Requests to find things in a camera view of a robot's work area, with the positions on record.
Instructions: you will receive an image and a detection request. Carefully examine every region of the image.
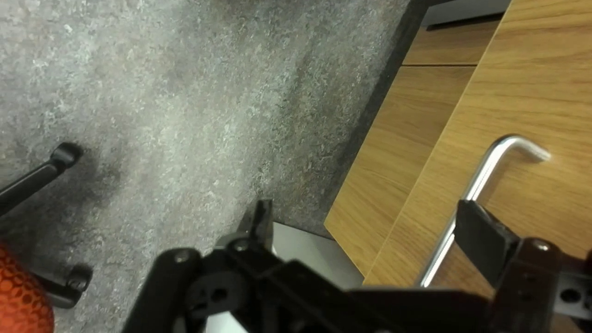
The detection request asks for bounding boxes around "tall wooden drawer front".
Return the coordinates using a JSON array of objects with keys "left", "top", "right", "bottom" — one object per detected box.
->
[{"left": 324, "top": 65, "right": 477, "bottom": 277}]

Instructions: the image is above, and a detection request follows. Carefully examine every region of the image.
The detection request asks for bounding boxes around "wooden drawer with handle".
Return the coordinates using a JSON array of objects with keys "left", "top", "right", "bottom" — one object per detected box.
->
[{"left": 363, "top": 0, "right": 592, "bottom": 333}]

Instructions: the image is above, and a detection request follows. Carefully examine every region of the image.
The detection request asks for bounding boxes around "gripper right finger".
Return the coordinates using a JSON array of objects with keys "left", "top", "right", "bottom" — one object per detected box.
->
[{"left": 456, "top": 200, "right": 592, "bottom": 333}]

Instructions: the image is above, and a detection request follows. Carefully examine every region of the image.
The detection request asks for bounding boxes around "chair with orange seat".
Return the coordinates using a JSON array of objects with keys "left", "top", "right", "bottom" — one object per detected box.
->
[{"left": 0, "top": 141, "right": 93, "bottom": 333}]

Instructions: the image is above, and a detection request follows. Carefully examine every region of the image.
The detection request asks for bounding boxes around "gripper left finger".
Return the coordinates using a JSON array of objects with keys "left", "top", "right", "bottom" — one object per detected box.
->
[{"left": 121, "top": 200, "right": 288, "bottom": 333}]

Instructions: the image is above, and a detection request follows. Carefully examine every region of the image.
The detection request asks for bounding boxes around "short wooden drawer front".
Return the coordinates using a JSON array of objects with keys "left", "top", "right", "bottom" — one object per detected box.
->
[{"left": 401, "top": 19, "right": 502, "bottom": 66}]

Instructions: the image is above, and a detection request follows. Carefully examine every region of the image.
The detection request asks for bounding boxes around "silver drawer handle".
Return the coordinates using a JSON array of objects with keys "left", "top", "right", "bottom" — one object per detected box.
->
[{"left": 419, "top": 134, "right": 552, "bottom": 288}]

